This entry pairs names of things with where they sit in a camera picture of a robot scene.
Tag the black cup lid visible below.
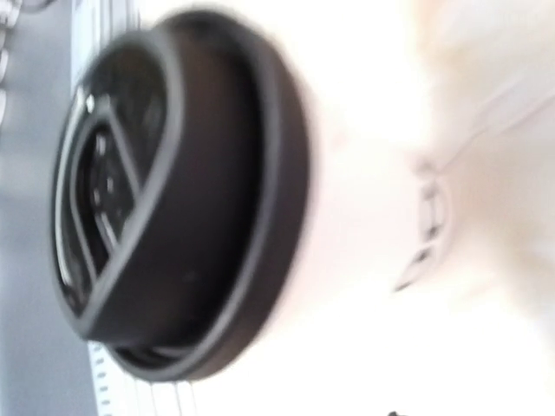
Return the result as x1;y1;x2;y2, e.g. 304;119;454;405
51;9;310;382

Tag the white paper cup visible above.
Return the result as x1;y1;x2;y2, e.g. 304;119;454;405
194;1;445;415

